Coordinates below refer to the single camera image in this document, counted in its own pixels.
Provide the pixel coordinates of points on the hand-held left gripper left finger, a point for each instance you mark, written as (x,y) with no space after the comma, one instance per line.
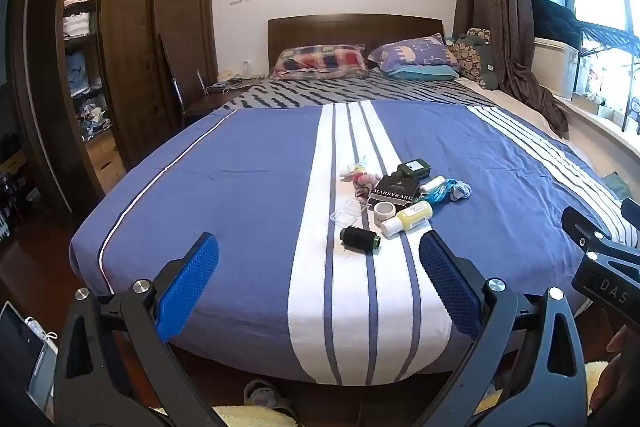
(192,282)

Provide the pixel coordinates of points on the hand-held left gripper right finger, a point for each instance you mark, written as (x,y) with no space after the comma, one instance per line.
(447,282)

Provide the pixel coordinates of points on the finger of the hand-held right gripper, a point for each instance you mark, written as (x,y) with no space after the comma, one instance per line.
(575,224)

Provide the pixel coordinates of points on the black cardboard box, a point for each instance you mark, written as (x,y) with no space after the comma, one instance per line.
(395,192)

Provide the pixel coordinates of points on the person's right hand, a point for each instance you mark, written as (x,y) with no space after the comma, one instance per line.
(620,342)

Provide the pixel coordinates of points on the green cloth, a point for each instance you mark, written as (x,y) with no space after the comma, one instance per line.
(615,187)

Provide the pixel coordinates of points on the yellow squeeze bottle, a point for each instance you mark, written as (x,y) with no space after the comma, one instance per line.
(407,217)

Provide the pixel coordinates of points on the blue white striped blanket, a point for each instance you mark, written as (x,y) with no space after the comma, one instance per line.
(225,207)

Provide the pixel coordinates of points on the blue plastic wrapper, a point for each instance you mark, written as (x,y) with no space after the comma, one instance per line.
(450,192)

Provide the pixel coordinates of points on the white tape roll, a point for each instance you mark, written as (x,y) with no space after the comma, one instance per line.
(385,212)

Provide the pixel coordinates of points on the black thread spool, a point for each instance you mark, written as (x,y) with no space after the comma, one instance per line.
(359,239)

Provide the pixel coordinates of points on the small white bottle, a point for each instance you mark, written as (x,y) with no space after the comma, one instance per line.
(432,184)

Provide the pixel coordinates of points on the green flat bottle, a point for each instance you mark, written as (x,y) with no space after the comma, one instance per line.
(415,169)

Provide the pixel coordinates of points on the clear plastic box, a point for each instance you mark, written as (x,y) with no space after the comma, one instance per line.
(350,213)

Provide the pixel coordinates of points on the pink crumpled wrapper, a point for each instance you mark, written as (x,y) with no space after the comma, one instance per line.
(366,184)

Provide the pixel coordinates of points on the grey slipper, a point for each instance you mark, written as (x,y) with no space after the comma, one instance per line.
(265,394)

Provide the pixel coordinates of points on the white crumpled wrapper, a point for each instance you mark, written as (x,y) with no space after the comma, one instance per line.
(352,169)

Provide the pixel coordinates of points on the white storage box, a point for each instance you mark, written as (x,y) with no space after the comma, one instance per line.
(555,67)

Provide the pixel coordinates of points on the wooden nightstand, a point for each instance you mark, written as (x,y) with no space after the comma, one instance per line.
(210,104)

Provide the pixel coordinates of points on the dark green cushion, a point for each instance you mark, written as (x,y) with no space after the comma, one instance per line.
(487,67)

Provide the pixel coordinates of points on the grey laptop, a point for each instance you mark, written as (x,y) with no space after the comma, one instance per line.
(22,347)

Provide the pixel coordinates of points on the black metal rack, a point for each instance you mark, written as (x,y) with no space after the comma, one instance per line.
(610,39)

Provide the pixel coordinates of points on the folding chair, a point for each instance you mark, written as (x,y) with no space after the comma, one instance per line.
(175,87)

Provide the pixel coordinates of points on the brown patterned cushion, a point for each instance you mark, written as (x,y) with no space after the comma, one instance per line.
(462,57)

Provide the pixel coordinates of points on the black jacket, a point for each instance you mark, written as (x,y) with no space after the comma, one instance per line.
(552,19)

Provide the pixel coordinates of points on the teal pillow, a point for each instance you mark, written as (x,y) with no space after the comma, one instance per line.
(425,73)

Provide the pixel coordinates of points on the grey zigzag bedsheet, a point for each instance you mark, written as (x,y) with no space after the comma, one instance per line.
(310,94)

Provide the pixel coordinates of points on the purple printed pillow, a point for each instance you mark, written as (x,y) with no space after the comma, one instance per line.
(415,54)

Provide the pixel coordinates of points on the brown curtain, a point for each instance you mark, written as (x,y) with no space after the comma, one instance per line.
(500,7)

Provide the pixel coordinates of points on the red blue plaid pillow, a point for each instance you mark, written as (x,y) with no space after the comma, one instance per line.
(320,59)

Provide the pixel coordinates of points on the dark wooden wardrobe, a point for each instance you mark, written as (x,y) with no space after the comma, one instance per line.
(135,32)

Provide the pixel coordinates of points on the dark wooden headboard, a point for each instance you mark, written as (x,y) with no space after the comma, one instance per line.
(345,29)

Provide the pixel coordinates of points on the pile of folded clothes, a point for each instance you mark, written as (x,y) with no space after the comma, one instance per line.
(77,27)

